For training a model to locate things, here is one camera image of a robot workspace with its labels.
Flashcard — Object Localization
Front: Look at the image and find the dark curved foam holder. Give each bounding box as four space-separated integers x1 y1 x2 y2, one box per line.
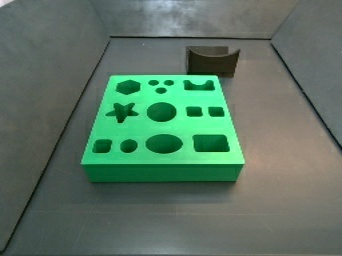
186 46 241 78

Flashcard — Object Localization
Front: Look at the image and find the green shape sorter block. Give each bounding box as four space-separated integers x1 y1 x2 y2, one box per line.
82 75 245 182

